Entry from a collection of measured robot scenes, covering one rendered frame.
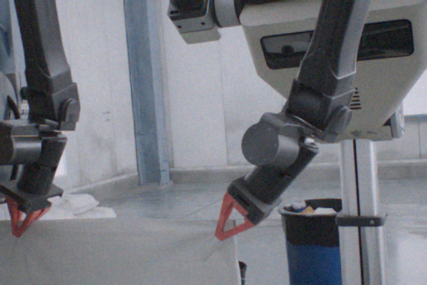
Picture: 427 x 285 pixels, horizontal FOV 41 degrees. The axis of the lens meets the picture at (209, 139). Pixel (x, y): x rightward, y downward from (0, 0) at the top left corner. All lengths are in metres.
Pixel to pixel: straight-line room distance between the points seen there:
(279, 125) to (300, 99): 0.08
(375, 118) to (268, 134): 0.58
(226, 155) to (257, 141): 8.69
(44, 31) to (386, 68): 0.66
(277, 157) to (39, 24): 0.43
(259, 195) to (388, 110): 0.53
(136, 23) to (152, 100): 1.32
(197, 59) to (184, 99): 0.71
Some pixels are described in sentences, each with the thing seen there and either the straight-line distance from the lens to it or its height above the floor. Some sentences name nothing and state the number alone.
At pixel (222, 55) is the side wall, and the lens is 9.42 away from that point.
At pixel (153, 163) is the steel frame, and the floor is 0.39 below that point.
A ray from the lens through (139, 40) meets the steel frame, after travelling 9.81.
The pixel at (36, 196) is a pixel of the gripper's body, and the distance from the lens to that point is 1.02.
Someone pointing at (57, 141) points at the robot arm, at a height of 1.19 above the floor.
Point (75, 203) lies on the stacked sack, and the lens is 4.47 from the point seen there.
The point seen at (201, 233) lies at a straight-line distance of 0.90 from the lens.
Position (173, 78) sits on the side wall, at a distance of 9.76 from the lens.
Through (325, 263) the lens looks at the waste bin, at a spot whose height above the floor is 0.39.
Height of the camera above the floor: 1.22
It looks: 3 degrees down
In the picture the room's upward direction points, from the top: 4 degrees counter-clockwise
